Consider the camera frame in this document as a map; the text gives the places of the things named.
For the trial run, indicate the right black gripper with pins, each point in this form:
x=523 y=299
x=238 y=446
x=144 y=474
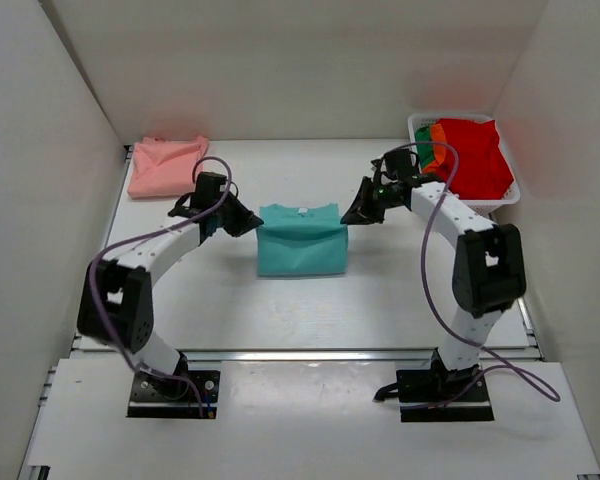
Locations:
x=361 y=209

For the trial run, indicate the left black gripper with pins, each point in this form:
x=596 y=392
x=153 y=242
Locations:
x=246 y=220

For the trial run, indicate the teal t-shirt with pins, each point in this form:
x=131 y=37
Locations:
x=301 y=242

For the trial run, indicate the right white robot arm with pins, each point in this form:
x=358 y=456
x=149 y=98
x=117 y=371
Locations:
x=487 y=278

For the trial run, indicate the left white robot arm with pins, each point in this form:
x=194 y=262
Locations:
x=117 y=308

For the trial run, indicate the folded pink t-shirt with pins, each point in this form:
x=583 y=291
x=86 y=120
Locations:
x=162 y=168

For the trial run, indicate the green t-shirt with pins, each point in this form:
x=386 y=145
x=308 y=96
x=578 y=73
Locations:
x=425 y=150

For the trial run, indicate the orange t-shirt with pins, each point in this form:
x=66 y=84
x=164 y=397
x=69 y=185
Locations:
x=439 y=148

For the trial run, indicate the red t-shirt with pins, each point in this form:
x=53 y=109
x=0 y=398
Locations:
x=483 y=173

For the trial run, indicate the white plastic basket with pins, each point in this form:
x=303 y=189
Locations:
x=483 y=207

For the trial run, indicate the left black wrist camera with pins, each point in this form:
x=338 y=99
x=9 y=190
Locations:
x=209 y=187

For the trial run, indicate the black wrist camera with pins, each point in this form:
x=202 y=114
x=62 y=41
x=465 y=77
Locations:
x=209 y=187
x=400 y=164

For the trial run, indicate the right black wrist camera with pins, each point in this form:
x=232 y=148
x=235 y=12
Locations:
x=400 y=164

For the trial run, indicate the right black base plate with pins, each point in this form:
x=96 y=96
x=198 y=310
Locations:
x=421 y=402

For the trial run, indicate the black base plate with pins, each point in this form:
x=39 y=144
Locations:
x=153 y=398
x=421 y=402

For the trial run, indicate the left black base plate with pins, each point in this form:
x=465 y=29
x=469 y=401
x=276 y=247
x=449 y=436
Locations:
x=153 y=398

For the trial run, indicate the aluminium table rail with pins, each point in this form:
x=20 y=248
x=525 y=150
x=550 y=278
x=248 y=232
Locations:
x=319 y=355

